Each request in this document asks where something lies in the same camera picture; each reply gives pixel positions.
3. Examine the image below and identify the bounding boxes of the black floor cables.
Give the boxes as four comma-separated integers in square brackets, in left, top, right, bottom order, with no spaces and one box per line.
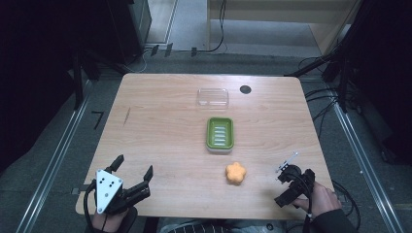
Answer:
[297,55,344,139]

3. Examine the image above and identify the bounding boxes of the black metal stand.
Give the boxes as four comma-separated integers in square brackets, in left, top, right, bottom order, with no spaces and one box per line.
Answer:
[284,48,353,114]
[71,48,102,112]

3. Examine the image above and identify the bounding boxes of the black looped floor cable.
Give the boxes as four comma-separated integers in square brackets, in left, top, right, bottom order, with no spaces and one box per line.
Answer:
[331,179,361,231]

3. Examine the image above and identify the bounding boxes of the person's striped shirt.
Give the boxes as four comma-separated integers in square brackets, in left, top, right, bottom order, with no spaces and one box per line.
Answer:
[158,222,236,233]

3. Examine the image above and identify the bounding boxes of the person's left hand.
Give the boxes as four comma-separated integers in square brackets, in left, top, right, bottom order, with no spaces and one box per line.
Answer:
[91,208,129,233]

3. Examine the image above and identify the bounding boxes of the clear plastic lid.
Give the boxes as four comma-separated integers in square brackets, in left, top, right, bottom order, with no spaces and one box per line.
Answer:
[195,87,230,110]

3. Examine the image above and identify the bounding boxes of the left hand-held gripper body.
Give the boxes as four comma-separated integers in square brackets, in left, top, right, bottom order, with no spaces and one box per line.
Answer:
[92,168,131,216]

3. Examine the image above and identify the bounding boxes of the green soap dish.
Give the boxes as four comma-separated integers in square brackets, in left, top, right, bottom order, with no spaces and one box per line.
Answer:
[205,116,235,154]

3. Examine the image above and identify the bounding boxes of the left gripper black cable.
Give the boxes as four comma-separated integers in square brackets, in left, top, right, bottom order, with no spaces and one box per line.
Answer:
[83,180,98,231]

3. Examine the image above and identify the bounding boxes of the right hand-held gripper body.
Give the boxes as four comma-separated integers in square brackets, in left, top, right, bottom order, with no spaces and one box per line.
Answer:
[275,151,317,200]

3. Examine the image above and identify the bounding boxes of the black hanging cable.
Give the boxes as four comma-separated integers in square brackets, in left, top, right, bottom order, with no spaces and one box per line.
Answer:
[193,0,227,54]

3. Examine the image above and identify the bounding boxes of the person's right hand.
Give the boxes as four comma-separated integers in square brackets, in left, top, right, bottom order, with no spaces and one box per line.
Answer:
[292,181,343,218]

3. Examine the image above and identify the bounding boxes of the metal floor rail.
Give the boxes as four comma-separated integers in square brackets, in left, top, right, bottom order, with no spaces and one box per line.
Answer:
[14,80,95,233]
[331,101,407,233]

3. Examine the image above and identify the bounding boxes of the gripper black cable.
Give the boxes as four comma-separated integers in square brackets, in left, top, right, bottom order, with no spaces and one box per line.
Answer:
[302,181,315,233]
[83,180,98,231]

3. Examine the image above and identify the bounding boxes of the beige wooden furniture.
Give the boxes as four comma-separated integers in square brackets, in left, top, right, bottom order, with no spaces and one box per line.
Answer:
[206,0,364,56]

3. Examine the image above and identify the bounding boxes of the orange flower-shaped soap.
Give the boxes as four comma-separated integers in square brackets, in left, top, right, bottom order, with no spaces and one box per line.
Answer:
[224,161,248,186]

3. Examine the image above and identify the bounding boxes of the black cabinet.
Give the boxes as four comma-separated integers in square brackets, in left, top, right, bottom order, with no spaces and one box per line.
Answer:
[106,0,154,65]

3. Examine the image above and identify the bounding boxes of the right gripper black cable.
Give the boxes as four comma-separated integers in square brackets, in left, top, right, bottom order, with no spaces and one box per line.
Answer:
[302,181,315,233]

